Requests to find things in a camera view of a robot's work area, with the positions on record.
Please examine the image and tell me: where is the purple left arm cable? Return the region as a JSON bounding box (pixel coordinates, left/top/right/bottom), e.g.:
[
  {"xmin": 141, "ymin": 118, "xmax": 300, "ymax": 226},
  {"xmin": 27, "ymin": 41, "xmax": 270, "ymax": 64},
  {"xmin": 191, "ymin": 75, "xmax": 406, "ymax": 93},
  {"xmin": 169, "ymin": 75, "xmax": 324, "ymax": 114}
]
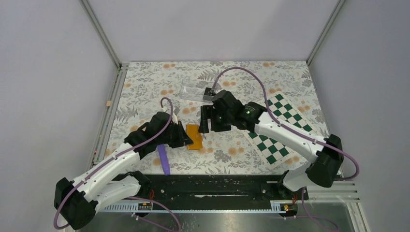
[{"xmin": 53, "ymin": 97, "xmax": 174, "ymax": 231}]

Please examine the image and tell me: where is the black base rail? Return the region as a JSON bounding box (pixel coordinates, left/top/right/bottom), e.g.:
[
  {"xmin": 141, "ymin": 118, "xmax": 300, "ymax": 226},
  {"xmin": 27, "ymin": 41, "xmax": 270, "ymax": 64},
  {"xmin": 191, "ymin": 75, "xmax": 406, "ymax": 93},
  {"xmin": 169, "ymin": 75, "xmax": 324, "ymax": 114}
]
[{"xmin": 88, "ymin": 172, "xmax": 343, "ymax": 212}]

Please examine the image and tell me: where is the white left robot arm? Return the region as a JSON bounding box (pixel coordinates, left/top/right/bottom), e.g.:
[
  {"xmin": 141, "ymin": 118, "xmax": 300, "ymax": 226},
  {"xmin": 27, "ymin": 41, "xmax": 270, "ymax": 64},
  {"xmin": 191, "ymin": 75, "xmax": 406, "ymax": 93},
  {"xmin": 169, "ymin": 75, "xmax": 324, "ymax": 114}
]
[{"xmin": 54, "ymin": 112, "xmax": 193, "ymax": 230}]

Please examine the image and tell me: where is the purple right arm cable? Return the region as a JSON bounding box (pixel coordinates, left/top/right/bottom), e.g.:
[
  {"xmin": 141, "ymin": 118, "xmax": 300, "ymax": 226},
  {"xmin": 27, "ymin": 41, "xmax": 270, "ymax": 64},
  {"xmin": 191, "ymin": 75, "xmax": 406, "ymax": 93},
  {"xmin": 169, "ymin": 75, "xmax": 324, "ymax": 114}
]
[{"xmin": 210, "ymin": 67, "xmax": 360, "ymax": 182}]

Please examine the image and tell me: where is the clear acrylic card box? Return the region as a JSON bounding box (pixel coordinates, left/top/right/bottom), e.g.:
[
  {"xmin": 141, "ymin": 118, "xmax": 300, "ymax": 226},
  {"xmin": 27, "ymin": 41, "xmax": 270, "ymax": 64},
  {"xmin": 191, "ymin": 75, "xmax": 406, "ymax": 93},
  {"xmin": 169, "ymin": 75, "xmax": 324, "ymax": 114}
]
[{"xmin": 179, "ymin": 78, "xmax": 214, "ymax": 103}]

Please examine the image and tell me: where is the aluminium frame post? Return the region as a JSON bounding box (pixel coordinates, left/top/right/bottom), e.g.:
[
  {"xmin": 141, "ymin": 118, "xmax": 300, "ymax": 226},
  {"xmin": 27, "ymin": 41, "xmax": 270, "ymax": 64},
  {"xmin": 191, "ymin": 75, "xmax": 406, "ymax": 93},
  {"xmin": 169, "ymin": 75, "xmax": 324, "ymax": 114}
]
[
  {"xmin": 306, "ymin": 0, "xmax": 346, "ymax": 67},
  {"xmin": 79, "ymin": 0, "xmax": 122, "ymax": 69}
]

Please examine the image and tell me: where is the green white chessboard mat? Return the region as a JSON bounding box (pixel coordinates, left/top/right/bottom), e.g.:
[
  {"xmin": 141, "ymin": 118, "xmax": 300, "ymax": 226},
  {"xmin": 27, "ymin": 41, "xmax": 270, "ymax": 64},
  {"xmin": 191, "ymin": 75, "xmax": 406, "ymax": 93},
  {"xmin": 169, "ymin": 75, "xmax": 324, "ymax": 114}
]
[{"xmin": 243, "ymin": 91, "xmax": 324, "ymax": 170}]

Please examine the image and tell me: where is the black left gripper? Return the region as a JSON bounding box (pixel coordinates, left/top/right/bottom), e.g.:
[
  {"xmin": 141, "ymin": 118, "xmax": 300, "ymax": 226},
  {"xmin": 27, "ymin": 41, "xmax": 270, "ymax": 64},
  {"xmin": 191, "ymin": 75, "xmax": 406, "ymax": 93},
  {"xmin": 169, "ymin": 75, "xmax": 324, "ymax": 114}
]
[{"xmin": 157, "ymin": 120, "xmax": 193, "ymax": 148}]

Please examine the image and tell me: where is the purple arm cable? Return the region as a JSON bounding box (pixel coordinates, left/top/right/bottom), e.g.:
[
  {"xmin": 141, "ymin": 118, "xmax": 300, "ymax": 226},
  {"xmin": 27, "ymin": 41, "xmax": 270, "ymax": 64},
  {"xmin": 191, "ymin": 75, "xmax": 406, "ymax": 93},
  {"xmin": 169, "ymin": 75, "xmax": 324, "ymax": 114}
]
[
  {"xmin": 53, "ymin": 97, "xmax": 174, "ymax": 231},
  {"xmin": 210, "ymin": 67, "xmax": 360, "ymax": 182}
]

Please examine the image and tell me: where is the black credit card stack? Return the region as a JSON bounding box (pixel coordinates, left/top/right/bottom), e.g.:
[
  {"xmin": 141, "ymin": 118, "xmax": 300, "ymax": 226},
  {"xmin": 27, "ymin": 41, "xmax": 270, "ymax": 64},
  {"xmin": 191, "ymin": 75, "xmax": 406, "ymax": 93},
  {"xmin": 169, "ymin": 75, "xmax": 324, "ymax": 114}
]
[{"xmin": 203, "ymin": 87, "xmax": 216, "ymax": 101}]

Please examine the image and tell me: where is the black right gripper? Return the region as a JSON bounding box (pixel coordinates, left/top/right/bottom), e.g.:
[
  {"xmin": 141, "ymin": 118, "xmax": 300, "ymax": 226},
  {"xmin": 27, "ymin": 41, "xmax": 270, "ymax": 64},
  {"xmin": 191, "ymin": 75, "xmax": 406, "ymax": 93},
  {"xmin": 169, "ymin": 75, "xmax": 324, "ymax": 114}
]
[{"xmin": 198, "ymin": 105, "xmax": 234, "ymax": 133}]

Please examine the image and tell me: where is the orange leather card holder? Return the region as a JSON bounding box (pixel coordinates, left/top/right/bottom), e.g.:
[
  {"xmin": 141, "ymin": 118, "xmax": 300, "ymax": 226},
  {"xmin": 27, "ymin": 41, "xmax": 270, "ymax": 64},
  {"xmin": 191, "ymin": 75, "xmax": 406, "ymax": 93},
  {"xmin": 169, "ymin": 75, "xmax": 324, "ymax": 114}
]
[{"xmin": 186, "ymin": 124, "xmax": 203, "ymax": 150}]

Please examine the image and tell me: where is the right aluminium frame post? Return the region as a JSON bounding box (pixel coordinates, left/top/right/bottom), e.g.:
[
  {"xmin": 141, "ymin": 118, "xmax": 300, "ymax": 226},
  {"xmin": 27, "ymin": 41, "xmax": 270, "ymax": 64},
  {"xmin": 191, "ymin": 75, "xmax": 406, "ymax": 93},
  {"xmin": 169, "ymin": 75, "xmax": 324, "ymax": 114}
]
[{"xmin": 306, "ymin": 0, "xmax": 346, "ymax": 67}]

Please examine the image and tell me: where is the purple marker pen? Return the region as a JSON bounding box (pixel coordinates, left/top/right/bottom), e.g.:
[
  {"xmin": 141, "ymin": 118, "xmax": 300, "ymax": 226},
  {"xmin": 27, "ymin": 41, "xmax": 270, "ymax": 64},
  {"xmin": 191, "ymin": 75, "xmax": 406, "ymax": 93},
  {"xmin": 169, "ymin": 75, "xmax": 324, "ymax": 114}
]
[{"xmin": 157, "ymin": 144, "xmax": 171, "ymax": 176}]

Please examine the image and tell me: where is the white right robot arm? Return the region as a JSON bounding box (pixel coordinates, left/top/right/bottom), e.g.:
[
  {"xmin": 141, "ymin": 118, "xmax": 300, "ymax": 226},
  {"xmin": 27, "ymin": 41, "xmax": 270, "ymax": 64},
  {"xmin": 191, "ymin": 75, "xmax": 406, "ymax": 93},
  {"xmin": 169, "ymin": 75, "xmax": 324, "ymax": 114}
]
[{"xmin": 198, "ymin": 90, "xmax": 344, "ymax": 199}]

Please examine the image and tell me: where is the floral patterned table mat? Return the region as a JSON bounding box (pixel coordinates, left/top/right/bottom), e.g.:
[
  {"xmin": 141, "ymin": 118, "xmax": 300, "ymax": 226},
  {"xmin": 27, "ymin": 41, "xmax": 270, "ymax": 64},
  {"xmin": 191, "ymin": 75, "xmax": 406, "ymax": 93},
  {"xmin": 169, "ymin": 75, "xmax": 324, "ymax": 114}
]
[{"xmin": 87, "ymin": 60, "xmax": 343, "ymax": 180}]

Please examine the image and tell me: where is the left aluminium frame post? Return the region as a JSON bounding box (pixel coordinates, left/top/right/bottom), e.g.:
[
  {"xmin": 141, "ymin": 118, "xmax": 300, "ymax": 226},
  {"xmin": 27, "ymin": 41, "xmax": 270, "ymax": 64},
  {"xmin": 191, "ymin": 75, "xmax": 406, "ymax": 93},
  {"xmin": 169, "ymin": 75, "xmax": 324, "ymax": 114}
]
[{"xmin": 79, "ymin": 0, "xmax": 122, "ymax": 69}]

